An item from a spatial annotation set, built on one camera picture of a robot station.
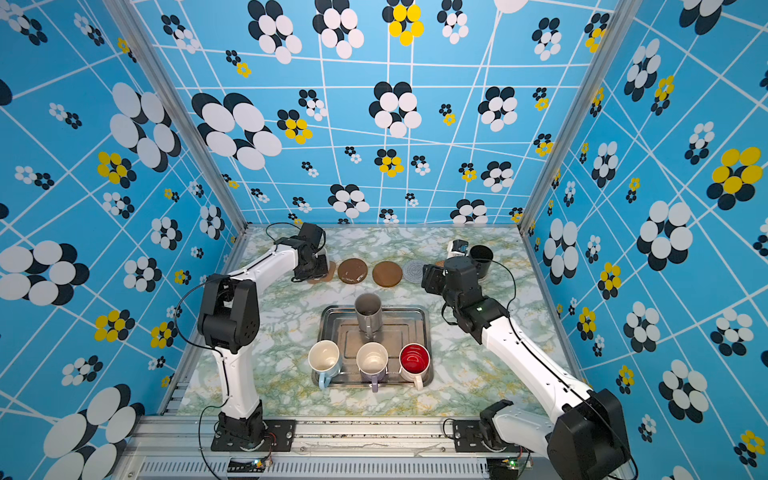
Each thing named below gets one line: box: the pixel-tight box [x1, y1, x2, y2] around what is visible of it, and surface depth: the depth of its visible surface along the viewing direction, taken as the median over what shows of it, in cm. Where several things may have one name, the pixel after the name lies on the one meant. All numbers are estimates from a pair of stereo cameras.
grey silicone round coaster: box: [402, 259, 424, 284], surface depth 107 cm
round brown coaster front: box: [337, 258, 368, 284], surface depth 107 cm
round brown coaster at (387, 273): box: [372, 261, 403, 287], surface depth 107 cm
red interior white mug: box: [399, 342, 431, 391], surface depth 81 cm
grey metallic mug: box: [355, 292, 383, 339], surface depth 88 cm
